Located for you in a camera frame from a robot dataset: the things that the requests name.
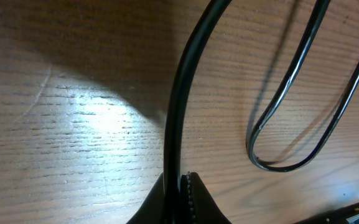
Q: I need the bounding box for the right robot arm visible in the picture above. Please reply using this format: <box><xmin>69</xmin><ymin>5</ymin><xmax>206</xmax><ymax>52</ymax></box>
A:
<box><xmin>296</xmin><ymin>202</ymin><xmax>359</xmax><ymax>224</ymax></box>

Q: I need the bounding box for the black USB-A cable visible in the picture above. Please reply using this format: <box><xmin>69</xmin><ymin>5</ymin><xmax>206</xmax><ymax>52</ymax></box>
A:
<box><xmin>162</xmin><ymin>0</ymin><xmax>233</xmax><ymax>224</ymax></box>

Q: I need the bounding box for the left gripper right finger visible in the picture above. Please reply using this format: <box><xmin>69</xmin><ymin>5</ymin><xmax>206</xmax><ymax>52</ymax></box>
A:
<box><xmin>180</xmin><ymin>172</ymin><xmax>231</xmax><ymax>224</ymax></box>

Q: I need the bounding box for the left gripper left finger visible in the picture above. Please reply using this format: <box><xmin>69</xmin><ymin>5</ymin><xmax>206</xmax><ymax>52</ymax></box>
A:
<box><xmin>127</xmin><ymin>174</ymin><xmax>166</xmax><ymax>224</ymax></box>

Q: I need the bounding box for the black thin USB cable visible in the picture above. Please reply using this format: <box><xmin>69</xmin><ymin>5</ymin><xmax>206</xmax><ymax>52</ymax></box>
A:
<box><xmin>246</xmin><ymin>0</ymin><xmax>359</xmax><ymax>173</ymax></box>

